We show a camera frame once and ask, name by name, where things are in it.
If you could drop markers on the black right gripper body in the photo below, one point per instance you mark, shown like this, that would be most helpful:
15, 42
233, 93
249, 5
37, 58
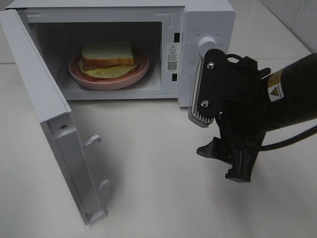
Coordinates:
240, 107

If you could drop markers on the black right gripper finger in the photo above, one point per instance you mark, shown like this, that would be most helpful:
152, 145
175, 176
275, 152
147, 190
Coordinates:
242, 161

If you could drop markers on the pink round plate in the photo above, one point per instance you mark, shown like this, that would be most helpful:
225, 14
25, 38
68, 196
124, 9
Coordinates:
105, 84

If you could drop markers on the toast sandwich with lettuce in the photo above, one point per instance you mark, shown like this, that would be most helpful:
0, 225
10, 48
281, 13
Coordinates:
107, 60

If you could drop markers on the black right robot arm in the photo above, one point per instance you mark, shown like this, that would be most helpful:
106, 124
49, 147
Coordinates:
287, 97

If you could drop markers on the upper white power knob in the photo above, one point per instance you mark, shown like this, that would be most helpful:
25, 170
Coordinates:
207, 43

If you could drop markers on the white warning label sticker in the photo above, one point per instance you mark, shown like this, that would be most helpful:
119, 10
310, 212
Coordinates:
172, 57

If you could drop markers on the white microwave oven body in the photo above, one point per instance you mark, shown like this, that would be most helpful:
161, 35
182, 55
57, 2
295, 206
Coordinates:
61, 28

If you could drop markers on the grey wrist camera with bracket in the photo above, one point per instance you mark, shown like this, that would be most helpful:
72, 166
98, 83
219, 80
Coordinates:
209, 89

